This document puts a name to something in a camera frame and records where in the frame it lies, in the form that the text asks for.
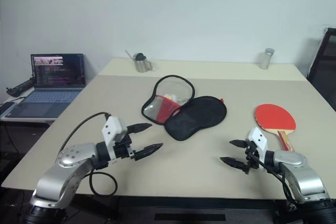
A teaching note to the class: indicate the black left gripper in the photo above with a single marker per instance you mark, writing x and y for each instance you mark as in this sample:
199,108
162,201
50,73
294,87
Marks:
123,150

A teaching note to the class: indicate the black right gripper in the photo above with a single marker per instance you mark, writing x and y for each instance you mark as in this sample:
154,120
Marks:
251,155

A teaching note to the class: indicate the white yellow ball packet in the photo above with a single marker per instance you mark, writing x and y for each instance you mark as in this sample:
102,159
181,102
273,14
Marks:
172,97

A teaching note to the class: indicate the red table tennis paddle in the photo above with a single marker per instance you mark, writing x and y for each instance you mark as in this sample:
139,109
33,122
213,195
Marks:
273,116

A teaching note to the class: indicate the black red paddle case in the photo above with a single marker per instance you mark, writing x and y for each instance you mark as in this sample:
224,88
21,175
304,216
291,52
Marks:
194,119

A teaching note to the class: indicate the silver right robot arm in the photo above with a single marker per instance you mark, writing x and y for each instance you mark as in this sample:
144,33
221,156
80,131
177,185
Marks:
307,179

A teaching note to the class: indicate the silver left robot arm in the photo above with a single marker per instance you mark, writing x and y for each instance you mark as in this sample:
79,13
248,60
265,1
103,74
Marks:
65,174

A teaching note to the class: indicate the steel watering can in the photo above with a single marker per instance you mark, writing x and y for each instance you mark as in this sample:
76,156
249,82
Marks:
141,65

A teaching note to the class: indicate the metal shaker bottle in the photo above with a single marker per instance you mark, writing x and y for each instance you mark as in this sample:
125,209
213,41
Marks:
265,60

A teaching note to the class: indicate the open blue laptop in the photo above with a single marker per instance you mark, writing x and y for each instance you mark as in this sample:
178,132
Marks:
52,98

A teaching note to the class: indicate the black office chair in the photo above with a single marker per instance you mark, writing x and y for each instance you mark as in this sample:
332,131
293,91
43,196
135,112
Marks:
325,77

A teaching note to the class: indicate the long black device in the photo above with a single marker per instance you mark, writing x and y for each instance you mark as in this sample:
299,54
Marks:
21,86

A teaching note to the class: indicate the black phone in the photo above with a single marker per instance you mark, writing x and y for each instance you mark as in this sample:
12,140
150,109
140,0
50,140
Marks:
6,107

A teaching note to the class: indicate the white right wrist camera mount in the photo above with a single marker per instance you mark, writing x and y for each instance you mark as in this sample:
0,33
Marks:
258,136

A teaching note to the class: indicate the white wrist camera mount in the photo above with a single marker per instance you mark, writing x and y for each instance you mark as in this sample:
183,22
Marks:
258,136
113,127

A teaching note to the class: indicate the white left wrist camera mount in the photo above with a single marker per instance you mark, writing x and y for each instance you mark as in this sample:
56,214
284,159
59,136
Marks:
113,127

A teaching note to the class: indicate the black table frame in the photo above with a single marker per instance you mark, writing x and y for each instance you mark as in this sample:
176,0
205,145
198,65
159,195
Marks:
183,203

